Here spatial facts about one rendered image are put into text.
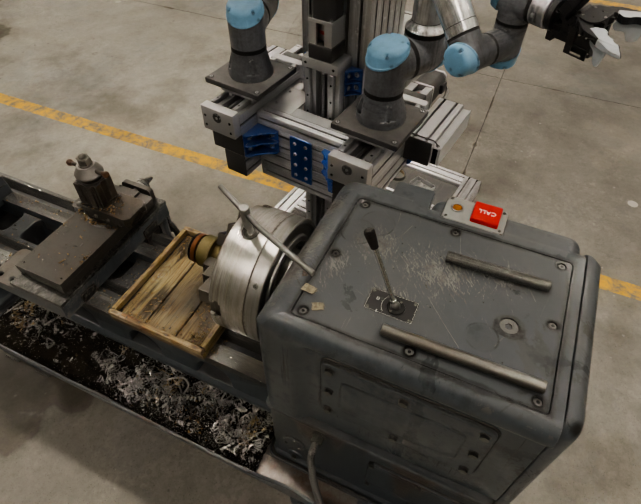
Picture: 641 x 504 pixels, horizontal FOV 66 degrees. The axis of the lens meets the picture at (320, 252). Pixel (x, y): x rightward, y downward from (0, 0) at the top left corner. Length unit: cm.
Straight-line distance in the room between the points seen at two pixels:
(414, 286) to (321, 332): 21
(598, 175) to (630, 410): 162
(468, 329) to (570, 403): 20
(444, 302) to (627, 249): 231
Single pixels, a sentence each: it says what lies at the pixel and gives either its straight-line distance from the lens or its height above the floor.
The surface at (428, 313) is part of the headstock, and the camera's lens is 94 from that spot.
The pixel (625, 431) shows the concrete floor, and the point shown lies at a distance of 251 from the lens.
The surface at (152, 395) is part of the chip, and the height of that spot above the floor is 58.
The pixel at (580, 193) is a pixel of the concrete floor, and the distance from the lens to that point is 344.
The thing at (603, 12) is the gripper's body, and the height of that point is 159.
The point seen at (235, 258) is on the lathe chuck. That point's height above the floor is 121.
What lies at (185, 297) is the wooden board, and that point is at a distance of 145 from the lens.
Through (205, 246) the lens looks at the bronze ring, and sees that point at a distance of 124.
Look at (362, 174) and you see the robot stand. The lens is 145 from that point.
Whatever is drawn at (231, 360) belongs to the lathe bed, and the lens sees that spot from 133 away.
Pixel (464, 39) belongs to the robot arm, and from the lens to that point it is 124.
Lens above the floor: 201
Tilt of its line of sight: 48 degrees down
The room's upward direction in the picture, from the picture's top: 1 degrees clockwise
